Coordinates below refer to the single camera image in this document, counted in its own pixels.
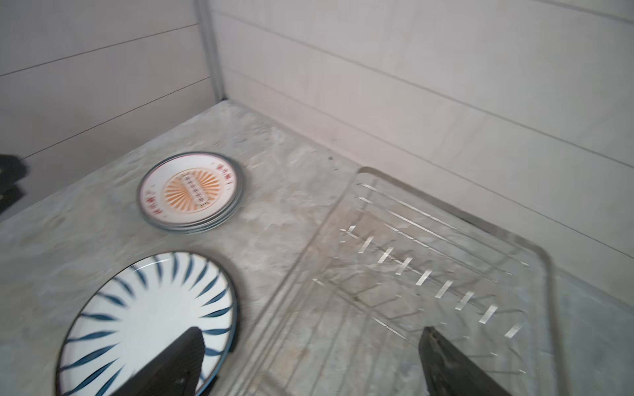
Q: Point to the white blue striped plate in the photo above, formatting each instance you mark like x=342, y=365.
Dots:
x=136, y=314

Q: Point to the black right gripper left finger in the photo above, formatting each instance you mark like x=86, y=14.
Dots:
x=175, y=371

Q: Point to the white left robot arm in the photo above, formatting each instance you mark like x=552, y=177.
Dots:
x=13, y=170

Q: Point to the metal wire dish rack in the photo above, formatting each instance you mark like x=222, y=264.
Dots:
x=388, y=261

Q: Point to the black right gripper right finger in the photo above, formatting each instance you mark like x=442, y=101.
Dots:
x=448, y=371

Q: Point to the small sunburst plate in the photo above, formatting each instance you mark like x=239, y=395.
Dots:
x=191, y=193

